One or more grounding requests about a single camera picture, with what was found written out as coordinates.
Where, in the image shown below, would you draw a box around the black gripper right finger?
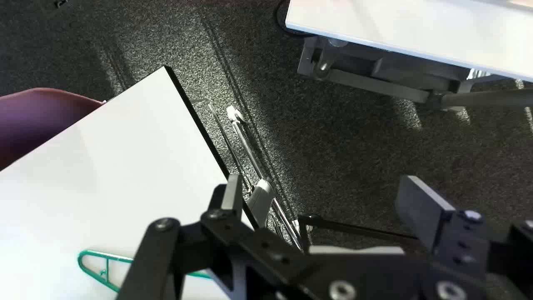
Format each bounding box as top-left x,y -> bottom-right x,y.
397,174 -> 490,279

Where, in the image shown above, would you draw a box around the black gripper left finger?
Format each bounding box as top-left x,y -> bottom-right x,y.
201,171 -> 264,239

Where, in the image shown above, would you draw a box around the green plastic hanger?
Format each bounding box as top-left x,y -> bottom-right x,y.
77,248 -> 214,294

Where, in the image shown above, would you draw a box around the black floor stand bar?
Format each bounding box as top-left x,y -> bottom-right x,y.
299,213 -> 419,246

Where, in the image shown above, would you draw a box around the white table leg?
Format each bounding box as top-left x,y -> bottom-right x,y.
207,101 -> 306,251

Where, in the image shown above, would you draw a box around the purple chair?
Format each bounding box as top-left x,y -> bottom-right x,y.
0,86 -> 107,171

